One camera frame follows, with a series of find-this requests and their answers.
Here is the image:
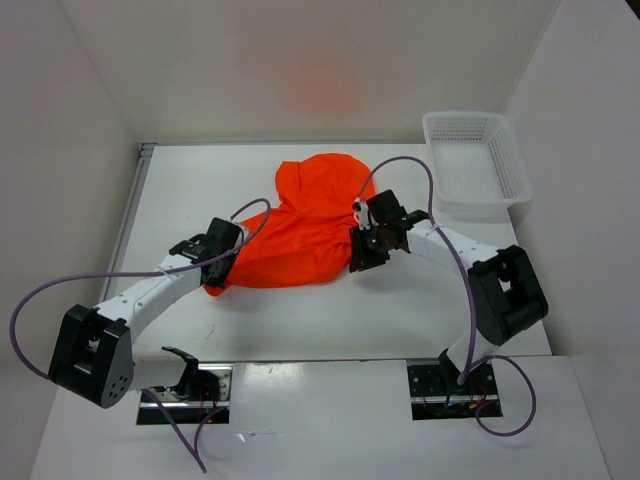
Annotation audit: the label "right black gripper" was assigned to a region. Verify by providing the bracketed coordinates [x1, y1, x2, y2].
[349, 222, 392, 271]

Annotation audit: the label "orange mesh shorts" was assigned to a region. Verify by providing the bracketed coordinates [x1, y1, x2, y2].
[204, 153, 375, 297]

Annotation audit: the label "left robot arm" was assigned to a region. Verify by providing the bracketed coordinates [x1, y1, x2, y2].
[48, 218, 249, 409]

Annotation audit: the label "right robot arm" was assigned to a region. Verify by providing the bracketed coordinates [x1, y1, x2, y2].
[349, 190, 549, 393]

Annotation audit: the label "white plastic basket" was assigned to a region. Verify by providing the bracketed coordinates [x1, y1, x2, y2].
[422, 111, 533, 216]

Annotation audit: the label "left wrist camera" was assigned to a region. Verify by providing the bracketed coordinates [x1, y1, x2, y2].
[235, 223, 250, 244]

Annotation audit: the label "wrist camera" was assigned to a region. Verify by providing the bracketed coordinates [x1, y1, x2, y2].
[352, 197, 374, 231]
[235, 223, 250, 244]

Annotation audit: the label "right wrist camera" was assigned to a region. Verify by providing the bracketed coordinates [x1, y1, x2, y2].
[352, 197, 374, 231]

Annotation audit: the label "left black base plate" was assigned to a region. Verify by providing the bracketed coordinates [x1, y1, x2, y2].
[136, 363, 234, 426]

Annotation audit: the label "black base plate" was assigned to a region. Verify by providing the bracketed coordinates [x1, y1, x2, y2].
[406, 359, 503, 421]
[136, 363, 234, 426]

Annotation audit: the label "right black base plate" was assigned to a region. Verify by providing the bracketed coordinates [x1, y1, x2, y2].
[406, 359, 503, 421]

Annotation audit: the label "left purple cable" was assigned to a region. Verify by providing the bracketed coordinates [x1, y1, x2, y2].
[9, 197, 274, 474]

